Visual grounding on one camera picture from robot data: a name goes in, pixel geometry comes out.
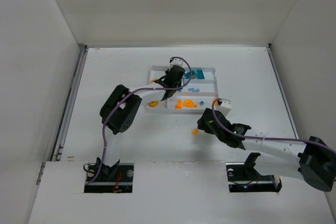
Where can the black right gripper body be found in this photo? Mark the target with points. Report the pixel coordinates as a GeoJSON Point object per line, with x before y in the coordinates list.
{"type": "Point", "coordinates": [208, 123]}

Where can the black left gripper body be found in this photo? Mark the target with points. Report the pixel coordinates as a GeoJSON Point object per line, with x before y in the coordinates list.
{"type": "Point", "coordinates": [169, 93]}

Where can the small orange lego brick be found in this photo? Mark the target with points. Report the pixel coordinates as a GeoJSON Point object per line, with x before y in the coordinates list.
{"type": "Point", "coordinates": [195, 131]}

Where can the teal round printed lego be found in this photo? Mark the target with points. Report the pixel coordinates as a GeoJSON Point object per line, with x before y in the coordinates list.
{"type": "Point", "coordinates": [190, 75]}

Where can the orange arch lego piece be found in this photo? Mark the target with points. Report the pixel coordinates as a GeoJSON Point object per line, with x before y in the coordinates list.
{"type": "Point", "coordinates": [188, 103]}

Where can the orange curved lego piece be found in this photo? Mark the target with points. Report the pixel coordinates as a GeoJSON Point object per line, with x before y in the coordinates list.
{"type": "Point", "coordinates": [179, 104]}

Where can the yellow round printed lego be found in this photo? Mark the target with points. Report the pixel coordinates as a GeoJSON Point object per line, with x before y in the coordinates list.
{"type": "Point", "coordinates": [153, 104]}

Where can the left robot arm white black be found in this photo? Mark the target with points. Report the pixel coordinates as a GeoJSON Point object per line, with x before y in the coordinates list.
{"type": "Point", "coordinates": [121, 107]}

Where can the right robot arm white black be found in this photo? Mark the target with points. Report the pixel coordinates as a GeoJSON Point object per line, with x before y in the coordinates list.
{"type": "Point", "coordinates": [309, 160]}

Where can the white divided sorting tray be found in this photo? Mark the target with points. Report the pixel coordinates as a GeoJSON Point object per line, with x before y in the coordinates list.
{"type": "Point", "coordinates": [208, 91]}

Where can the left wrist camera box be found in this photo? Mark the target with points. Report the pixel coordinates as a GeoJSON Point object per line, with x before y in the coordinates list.
{"type": "Point", "coordinates": [176, 61]}

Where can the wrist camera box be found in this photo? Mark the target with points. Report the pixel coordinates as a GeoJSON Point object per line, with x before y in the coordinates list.
{"type": "Point", "coordinates": [224, 106]}
{"type": "Point", "coordinates": [176, 61]}

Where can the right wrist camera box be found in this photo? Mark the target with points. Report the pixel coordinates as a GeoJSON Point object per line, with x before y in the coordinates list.
{"type": "Point", "coordinates": [224, 106]}

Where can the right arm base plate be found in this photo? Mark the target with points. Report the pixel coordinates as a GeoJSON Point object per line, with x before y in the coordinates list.
{"type": "Point", "coordinates": [241, 179]}

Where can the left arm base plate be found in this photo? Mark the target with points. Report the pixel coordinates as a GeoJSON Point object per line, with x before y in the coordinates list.
{"type": "Point", "coordinates": [117, 179]}

